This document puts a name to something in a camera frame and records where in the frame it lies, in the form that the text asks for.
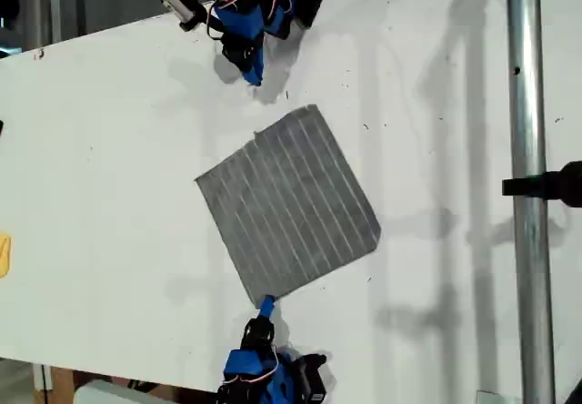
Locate dark round object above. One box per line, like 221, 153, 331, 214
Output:
0, 0, 22, 30

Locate wooden table leg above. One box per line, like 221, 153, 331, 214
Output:
50, 366, 77, 404

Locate steel post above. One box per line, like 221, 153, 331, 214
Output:
503, 0, 557, 404

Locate white box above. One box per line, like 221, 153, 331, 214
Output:
72, 379, 181, 404

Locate yellow object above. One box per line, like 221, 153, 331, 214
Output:
0, 232, 13, 280

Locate black clamp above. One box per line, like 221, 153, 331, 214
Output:
501, 160, 582, 209

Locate grey striped towel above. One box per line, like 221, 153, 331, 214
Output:
194, 103, 382, 304

